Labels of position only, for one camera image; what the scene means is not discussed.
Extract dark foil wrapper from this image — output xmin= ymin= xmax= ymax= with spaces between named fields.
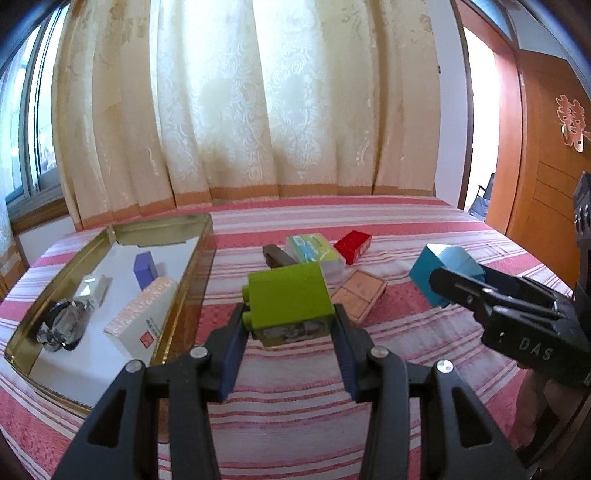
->
xmin=36 ymin=297 xmax=94 ymax=352

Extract sliding glass window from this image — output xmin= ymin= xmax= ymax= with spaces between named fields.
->
xmin=0 ymin=13 xmax=64 ymax=209

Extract flat pink box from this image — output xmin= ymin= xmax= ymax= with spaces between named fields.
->
xmin=331 ymin=268 xmax=388 ymax=329

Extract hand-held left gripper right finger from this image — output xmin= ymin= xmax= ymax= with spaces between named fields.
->
xmin=332 ymin=306 xmax=528 ymax=480

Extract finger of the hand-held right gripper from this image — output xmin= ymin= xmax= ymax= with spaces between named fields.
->
xmin=477 ymin=264 xmax=574 ymax=306
xmin=428 ymin=267 xmax=560 ymax=325

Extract blue toy building block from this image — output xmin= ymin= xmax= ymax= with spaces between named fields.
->
xmin=408 ymin=243 xmax=487 ymax=309

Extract purple eraser block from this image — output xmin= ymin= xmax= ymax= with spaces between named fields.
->
xmin=132 ymin=252 xmax=158 ymax=292

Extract green toy building block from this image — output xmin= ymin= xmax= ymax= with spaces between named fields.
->
xmin=242 ymin=261 xmax=337 ymax=348

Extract white box red label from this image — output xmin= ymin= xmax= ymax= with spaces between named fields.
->
xmin=103 ymin=276 xmax=179 ymax=366

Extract orange wooden door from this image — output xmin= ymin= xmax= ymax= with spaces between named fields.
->
xmin=486 ymin=45 xmax=591 ymax=297

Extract black folding cart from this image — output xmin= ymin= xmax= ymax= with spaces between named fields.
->
xmin=466 ymin=172 xmax=496 ymax=223

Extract brown wooden door frame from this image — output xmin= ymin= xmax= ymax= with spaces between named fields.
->
xmin=451 ymin=0 xmax=523 ymax=228

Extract red paper door decoration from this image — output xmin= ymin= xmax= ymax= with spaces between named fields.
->
xmin=553 ymin=94 xmax=591 ymax=151

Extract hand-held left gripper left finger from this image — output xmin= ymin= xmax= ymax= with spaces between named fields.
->
xmin=50 ymin=301 xmax=253 ymax=480

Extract wooden window sill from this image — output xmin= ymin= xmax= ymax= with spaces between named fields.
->
xmin=6 ymin=193 xmax=78 ymax=237

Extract dark brown rectangular bar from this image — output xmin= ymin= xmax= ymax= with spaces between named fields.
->
xmin=262 ymin=244 xmax=297 ymax=269

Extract red toy building block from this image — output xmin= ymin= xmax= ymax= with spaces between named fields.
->
xmin=333 ymin=229 xmax=373 ymax=265

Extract gold metal tin tray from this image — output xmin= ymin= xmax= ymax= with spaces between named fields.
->
xmin=4 ymin=213 xmax=218 ymax=417

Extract person's right hand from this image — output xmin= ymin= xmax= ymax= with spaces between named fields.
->
xmin=510 ymin=367 xmax=589 ymax=460

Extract clear plastic box green label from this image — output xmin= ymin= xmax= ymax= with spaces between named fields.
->
xmin=285 ymin=233 xmax=347 ymax=278

